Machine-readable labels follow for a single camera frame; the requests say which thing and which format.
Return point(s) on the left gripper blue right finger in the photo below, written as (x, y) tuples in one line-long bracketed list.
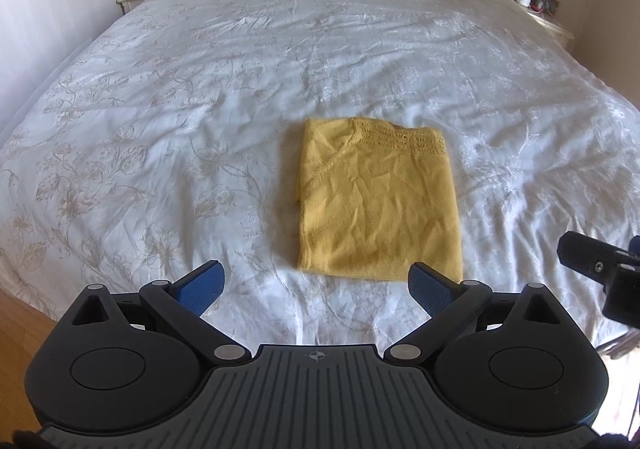
[(452, 307)]

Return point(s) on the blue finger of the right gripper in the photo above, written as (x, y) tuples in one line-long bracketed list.
[(634, 245)]

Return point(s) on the right dark photo frame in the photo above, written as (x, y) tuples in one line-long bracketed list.
[(548, 7)]

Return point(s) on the yellow knit sweater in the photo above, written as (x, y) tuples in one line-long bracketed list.
[(374, 198)]

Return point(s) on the white embroidered bedspread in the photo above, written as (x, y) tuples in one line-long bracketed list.
[(174, 138)]

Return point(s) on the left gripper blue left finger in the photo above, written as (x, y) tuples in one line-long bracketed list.
[(177, 307)]

